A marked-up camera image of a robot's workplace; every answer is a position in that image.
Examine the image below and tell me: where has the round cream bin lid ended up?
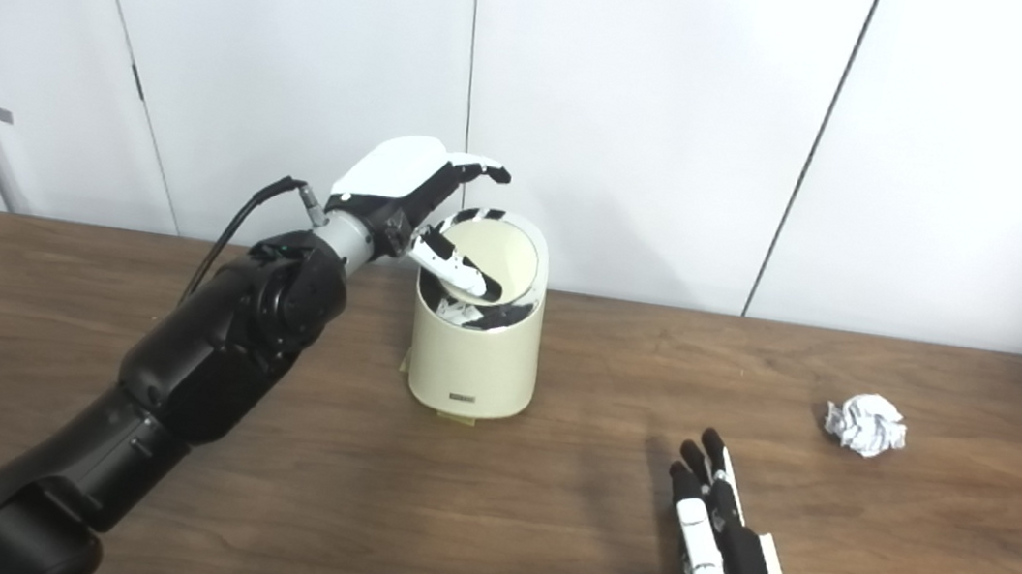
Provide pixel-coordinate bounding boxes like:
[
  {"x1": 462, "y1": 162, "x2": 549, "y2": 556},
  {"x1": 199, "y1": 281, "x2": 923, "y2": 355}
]
[{"x1": 427, "y1": 210, "x2": 544, "y2": 310}]

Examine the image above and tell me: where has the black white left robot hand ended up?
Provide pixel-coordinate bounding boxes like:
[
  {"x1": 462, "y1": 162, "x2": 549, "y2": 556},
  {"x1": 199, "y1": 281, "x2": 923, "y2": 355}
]
[{"x1": 316, "y1": 125, "x2": 517, "y2": 304}]

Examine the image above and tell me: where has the cream-colored trash bin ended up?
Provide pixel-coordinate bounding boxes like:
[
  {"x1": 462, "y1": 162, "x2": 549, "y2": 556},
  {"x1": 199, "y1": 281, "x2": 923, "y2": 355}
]
[{"x1": 400, "y1": 201, "x2": 556, "y2": 425}]

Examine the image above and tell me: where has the black bin liner bag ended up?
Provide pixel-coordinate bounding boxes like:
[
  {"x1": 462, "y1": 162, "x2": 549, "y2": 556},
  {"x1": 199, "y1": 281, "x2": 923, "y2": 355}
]
[{"x1": 434, "y1": 289, "x2": 529, "y2": 337}]

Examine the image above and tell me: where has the white paper ball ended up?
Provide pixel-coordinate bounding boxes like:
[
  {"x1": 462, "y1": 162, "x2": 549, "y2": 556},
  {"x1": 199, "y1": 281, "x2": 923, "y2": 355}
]
[{"x1": 820, "y1": 388, "x2": 913, "y2": 463}]

